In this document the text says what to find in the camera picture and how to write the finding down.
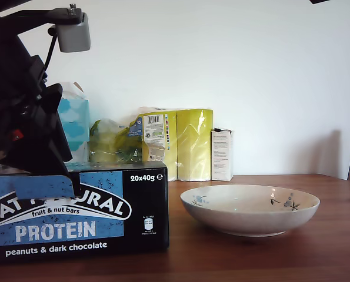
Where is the small white carton box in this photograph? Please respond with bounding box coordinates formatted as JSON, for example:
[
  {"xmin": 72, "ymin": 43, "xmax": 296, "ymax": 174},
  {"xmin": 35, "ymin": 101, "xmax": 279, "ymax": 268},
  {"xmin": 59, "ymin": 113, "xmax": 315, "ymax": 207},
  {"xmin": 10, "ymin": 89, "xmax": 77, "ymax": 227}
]
[{"xmin": 210, "ymin": 127, "xmax": 235, "ymax": 182}]

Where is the grey camera box on bracket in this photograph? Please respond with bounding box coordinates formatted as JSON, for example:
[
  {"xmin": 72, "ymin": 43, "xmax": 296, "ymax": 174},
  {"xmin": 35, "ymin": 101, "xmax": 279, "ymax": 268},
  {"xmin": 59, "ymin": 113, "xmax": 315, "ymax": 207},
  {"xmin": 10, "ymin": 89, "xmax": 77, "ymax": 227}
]
[{"xmin": 14, "ymin": 2, "xmax": 92, "ymax": 54}]

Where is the crumpled green plastic bag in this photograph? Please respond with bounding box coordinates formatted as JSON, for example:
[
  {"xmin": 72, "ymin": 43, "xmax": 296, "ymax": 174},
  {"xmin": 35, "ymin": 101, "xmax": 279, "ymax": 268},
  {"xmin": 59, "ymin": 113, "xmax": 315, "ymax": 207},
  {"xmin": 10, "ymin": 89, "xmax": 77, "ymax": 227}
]
[{"xmin": 89, "ymin": 117, "xmax": 148, "ymax": 164}]

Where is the yellow napkin pack in wrap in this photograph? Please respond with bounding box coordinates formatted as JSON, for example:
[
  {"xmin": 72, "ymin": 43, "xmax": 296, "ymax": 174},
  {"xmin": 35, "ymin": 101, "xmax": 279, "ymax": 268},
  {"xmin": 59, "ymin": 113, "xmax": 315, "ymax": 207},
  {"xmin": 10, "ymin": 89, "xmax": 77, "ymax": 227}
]
[{"xmin": 137, "ymin": 107, "xmax": 215, "ymax": 183}]

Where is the thin black camera cable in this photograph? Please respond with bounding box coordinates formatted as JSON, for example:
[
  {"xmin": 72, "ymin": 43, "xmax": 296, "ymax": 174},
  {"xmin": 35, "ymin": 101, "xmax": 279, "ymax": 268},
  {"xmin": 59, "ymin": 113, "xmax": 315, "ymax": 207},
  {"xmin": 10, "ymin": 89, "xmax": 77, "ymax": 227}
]
[{"xmin": 42, "ymin": 28, "xmax": 59, "ymax": 82}]

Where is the white tissue paper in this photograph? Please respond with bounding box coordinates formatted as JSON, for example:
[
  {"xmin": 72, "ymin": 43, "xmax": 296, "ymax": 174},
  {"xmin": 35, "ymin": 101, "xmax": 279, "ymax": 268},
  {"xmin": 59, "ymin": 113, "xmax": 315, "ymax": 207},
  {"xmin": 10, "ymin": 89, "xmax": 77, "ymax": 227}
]
[{"xmin": 61, "ymin": 82, "xmax": 86, "ymax": 101}]

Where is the white floral ceramic bowl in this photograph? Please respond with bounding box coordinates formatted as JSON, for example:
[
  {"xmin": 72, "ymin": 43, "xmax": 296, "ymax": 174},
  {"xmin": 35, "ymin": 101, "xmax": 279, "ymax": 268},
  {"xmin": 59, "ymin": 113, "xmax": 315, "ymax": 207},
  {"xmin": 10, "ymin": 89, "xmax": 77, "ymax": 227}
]
[{"xmin": 179, "ymin": 184, "xmax": 321, "ymax": 238}]

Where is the blue cloud tissue box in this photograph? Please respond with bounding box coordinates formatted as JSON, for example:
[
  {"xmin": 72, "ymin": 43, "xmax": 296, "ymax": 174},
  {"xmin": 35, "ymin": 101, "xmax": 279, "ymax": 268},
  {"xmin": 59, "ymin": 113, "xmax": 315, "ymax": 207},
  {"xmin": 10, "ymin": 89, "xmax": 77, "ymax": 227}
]
[{"xmin": 58, "ymin": 98, "xmax": 91, "ymax": 163}]

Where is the black blue snack bar carton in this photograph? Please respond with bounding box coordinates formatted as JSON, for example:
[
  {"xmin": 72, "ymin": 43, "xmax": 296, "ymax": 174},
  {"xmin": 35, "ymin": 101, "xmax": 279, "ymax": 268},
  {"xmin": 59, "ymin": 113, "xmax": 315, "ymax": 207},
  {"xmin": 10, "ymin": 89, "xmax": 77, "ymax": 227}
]
[{"xmin": 0, "ymin": 161, "xmax": 170, "ymax": 257}]

